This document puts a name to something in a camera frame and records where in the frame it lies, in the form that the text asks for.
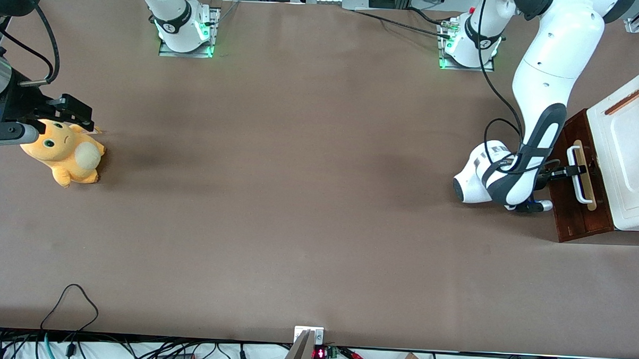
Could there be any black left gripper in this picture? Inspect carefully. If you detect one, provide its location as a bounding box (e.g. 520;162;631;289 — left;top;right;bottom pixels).
534;159;588;193

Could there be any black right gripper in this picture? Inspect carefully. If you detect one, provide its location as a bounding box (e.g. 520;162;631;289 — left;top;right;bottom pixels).
0;71;97;134

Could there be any white drawer handle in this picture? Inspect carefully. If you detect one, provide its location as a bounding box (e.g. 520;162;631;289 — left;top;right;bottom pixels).
565;144;597;204

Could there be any dark wooden drawer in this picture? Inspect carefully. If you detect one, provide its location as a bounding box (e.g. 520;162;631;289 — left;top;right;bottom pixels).
561;119;618;236

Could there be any orange plush toy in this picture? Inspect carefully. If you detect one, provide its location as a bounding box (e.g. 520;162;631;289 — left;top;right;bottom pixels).
18;117;108;190

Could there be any white cabinet with wooden base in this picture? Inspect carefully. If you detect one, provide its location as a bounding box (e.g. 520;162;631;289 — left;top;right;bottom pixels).
546;53;639;246

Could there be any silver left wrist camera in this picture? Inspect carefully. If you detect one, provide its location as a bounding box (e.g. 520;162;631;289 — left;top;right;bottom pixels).
513;200;553;213

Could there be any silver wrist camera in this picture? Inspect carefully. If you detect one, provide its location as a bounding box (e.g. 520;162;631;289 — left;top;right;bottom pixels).
0;121;41;150
513;200;553;213

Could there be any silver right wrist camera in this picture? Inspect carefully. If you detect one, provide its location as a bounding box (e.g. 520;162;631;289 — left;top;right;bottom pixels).
0;121;41;150

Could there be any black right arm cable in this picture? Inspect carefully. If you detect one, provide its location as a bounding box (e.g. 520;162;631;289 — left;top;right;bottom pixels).
0;1;62;89

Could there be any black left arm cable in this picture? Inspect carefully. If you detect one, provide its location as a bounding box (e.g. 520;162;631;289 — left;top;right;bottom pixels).
472;0;567;176

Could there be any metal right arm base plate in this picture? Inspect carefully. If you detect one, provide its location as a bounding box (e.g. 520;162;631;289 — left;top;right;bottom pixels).
158;5;220;59

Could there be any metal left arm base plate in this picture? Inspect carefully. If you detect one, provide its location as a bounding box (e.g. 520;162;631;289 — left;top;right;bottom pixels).
437;16;497;72

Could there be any black looped table cable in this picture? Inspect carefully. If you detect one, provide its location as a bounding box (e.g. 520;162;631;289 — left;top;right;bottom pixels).
39;282;100;335

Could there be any black cable to arm base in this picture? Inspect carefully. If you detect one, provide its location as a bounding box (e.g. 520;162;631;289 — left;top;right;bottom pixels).
350;5;455;40

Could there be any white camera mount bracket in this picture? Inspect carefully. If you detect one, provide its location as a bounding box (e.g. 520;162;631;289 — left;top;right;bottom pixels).
294;326;325;346

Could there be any grey camera mount pole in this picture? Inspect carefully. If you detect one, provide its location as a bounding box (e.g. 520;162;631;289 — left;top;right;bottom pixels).
280;330;316;359

